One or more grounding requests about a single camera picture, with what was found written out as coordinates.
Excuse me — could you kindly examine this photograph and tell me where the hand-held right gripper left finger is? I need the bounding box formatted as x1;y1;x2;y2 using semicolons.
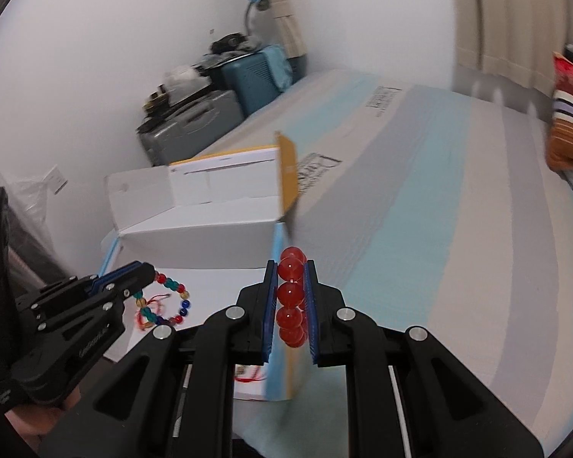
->
40;260;280;458

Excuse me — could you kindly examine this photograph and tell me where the striped mattress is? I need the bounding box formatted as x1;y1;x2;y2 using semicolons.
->
191;69;573;458

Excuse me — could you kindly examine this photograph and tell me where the blue suitcase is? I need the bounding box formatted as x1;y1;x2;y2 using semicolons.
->
220;45;295;118

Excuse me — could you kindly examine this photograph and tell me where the person's left hand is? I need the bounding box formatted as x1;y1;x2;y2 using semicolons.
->
5;385;83;440

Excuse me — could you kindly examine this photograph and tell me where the white wall socket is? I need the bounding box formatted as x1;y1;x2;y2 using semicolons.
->
42;166;68;195

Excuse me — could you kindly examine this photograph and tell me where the striped pillow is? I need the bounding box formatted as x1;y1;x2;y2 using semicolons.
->
547;43;573;171

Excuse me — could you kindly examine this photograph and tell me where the white plastic bag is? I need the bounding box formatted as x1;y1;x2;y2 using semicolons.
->
163;66;207;92

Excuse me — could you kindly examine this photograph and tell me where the yellow and white cardboard box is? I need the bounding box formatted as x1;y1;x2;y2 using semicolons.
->
98;131;307;402

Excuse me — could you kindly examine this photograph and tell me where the red bead bracelet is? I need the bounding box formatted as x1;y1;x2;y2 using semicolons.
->
277;246;311;349

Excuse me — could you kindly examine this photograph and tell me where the clear plastic wrap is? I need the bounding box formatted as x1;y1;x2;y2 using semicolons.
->
0;162;73;292

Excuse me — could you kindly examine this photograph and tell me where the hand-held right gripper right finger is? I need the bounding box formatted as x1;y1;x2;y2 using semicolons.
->
302;260;545;458

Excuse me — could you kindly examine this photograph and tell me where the black bag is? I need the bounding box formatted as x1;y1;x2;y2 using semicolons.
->
209;32;259;56

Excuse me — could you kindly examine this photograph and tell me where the blue desk lamp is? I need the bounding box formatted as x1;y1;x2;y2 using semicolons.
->
243;0;272;40

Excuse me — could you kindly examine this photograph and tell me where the teal cloth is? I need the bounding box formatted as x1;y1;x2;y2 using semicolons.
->
262;45;293;92

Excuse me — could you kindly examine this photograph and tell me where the grey suitcase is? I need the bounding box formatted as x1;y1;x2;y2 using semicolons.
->
136;88;245;169

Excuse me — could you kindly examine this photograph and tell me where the multicolour bead bracelet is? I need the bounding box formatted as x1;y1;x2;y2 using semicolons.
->
134;271;193;331

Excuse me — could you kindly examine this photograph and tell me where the beige curtain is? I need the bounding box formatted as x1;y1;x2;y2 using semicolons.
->
451;0;573;99
236;0;311;76

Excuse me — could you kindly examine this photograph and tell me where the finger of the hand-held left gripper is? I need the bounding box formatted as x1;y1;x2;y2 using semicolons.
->
29;261;156;313
32;277;152;340

